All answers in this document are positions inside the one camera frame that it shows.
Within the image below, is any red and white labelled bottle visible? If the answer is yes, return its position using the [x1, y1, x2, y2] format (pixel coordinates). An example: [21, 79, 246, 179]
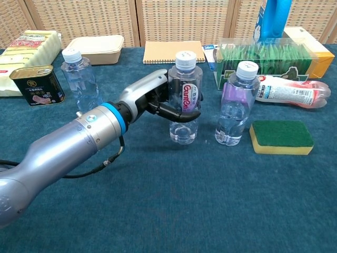
[254, 75, 332, 111]

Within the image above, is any woven folding screen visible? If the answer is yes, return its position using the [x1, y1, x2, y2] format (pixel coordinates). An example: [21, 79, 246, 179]
[0, 0, 337, 50]

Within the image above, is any black and silver left hand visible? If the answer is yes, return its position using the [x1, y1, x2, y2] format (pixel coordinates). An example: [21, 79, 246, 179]
[117, 69, 202, 123]

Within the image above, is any brown spiral notebook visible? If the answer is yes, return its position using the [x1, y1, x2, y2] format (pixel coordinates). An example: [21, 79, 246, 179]
[142, 41, 206, 65]

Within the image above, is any clear box of green sachets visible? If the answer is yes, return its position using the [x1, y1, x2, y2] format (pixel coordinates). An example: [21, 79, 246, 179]
[213, 37, 321, 91]

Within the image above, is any yellow sponge multipack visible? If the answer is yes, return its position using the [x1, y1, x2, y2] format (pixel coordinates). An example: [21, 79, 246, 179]
[0, 30, 63, 97]

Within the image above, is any white and orange carton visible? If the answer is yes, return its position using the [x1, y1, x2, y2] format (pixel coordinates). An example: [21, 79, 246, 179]
[283, 26, 335, 79]

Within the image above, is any black luncheon meat can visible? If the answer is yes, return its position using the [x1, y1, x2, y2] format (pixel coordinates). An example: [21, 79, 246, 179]
[9, 64, 66, 107]

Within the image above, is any green and yellow scouring sponge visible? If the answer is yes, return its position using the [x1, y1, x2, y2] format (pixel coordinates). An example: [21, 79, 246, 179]
[249, 120, 315, 155]

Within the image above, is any clear water bottle white cap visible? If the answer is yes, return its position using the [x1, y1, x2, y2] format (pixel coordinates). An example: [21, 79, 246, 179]
[167, 51, 204, 145]
[214, 60, 261, 147]
[61, 48, 104, 114]

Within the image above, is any beige lidded food container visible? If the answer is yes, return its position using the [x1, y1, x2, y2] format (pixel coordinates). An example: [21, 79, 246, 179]
[64, 35, 125, 65]

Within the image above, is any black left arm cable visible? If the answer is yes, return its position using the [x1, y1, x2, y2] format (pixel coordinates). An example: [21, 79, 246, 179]
[0, 134, 126, 179]

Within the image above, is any blue pump dispenser bottle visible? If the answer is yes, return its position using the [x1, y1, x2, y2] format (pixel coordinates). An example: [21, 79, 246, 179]
[253, 0, 293, 43]

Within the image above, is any dark blue table mat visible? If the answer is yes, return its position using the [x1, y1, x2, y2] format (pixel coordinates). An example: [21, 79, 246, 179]
[0, 43, 337, 253]

